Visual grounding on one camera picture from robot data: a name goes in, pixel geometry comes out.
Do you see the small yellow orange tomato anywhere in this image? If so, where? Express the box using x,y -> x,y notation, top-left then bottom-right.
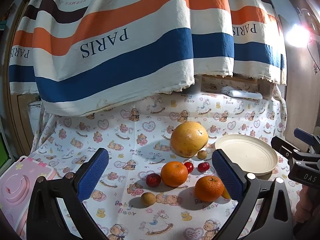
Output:
221,187 -> 231,199

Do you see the orange mandarin with stem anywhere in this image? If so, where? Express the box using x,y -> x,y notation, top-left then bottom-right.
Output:
194,176 -> 225,202

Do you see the red cherry tomato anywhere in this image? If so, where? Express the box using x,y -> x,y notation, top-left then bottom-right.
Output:
146,173 -> 161,187
184,161 -> 194,173
197,162 -> 210,173

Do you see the large yellow grapefruit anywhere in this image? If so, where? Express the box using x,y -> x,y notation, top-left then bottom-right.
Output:
170,121 -> 208,158

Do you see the brown longan front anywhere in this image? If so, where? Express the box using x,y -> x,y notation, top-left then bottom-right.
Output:
140,192 -> 156,206

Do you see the brown longan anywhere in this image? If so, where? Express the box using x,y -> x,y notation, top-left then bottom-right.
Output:
140,192 -> 156,206
197,150 -> 208,160

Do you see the person's right hand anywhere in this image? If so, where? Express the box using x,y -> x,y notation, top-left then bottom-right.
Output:
295,185 -> 319,223

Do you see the cream round plate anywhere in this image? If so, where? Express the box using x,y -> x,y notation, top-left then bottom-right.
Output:
215,134 -> 278,176

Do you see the brown longan near grapefruit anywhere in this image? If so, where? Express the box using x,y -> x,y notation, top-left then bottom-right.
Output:
197,150 -> 208,160

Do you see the baby bear printed sheet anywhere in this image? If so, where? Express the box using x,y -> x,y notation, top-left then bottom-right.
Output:
30,94 -> 286,239

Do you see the white remote control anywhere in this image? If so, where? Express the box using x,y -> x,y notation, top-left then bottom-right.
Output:
227,89 -> 263,100

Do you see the pink tablet case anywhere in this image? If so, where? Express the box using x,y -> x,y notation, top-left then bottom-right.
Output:
1,156 -> 56,235

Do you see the wooden headboard panel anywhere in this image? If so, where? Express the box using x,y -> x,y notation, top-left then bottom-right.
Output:
283,8 -> 319,151

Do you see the bright lamp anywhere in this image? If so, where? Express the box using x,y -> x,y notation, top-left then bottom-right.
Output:
285,24 -> 311,48

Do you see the striped Paris blanket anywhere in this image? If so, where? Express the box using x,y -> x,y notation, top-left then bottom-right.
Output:
9,0 -> 286,116

